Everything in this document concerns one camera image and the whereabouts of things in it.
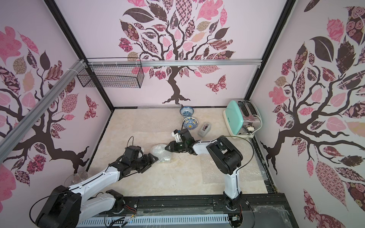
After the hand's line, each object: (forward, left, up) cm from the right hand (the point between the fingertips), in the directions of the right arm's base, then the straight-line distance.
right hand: (167, 148), depth 90 cm
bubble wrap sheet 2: (-3, +5, +1) cm, 5 cm away
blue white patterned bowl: (+36, -14, -3) cm, 39 cm away
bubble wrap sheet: (-15, -52, -6) cm, 54 cm away
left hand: (-10, +6, -1) cm, 12 cm away
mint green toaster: (+14, -49, +12) cm, 53 cm away
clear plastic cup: (-18, +51, 0) cm, 54 cm away
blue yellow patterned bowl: (+23, -16, -3) cm, 28 cm away
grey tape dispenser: (+16, -26, -3) cm, 31 cm away
